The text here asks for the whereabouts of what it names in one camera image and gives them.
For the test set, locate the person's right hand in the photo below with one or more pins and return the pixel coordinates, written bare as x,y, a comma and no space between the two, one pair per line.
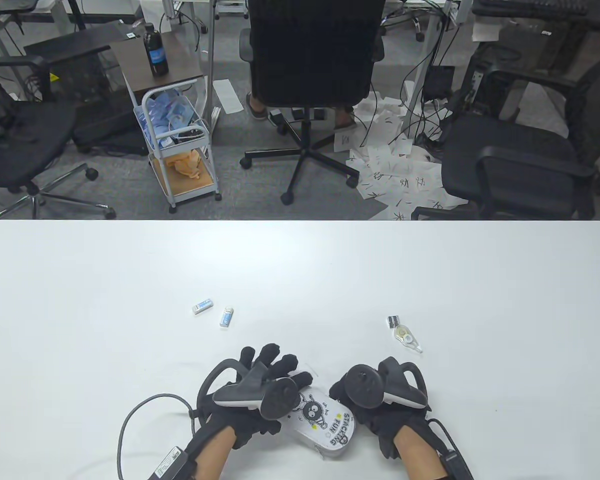
390,422

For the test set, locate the person's left hand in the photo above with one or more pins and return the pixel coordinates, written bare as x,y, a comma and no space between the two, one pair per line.
275,362

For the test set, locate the black grey tracking controller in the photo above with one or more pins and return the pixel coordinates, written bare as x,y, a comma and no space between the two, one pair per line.
362,387
280,397

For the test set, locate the white cartoon-print pencil case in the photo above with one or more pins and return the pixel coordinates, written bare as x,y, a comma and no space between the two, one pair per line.
325,425

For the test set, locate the person's left forearm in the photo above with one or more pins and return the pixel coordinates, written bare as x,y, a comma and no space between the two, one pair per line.
215,452

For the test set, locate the person's right forearm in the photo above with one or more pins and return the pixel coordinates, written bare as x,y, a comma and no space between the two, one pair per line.
420,452

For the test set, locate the small white blue eraser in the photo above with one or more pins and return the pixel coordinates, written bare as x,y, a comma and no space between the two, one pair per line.
226,317

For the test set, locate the clear correction tape dispenser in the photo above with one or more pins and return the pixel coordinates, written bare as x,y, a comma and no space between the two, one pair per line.
406,336

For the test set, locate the white rolling cart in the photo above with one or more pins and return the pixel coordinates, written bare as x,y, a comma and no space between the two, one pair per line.
185,187

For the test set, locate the orange cloth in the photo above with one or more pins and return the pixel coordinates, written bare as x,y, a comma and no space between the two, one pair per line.
185,165

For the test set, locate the pile of white papers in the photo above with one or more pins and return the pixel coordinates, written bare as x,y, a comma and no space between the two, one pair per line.
395,170

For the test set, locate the white paper sheet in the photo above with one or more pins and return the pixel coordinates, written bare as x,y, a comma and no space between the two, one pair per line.
228,97

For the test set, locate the pile of blue packets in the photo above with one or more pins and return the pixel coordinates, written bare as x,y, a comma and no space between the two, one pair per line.
167,112

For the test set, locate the black mesh chair black armrests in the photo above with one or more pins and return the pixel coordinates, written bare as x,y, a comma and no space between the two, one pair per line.
505,150

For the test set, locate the black office chair solid back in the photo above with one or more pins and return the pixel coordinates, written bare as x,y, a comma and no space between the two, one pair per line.
310,50

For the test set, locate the black adapter box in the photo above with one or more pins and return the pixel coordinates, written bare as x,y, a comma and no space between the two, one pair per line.
439,82

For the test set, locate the dark bottle blue label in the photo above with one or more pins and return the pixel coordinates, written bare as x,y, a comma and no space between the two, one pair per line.
156,55

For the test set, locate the brown side table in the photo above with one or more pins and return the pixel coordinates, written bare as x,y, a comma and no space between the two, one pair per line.
130,60

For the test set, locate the black mesh chair chrome base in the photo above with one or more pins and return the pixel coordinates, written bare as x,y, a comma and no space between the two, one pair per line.
20,135

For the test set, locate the black computer tower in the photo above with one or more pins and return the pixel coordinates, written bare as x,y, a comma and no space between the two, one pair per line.
495,75

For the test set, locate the black side table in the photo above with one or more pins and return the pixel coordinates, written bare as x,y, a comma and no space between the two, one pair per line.
65,45

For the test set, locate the black desk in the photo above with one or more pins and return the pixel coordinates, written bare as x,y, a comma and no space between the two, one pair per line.
555,21

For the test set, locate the black keyboard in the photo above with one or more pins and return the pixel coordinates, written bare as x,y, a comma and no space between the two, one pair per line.
545,5

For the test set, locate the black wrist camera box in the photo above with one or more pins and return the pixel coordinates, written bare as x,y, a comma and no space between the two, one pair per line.
172,465
455,465

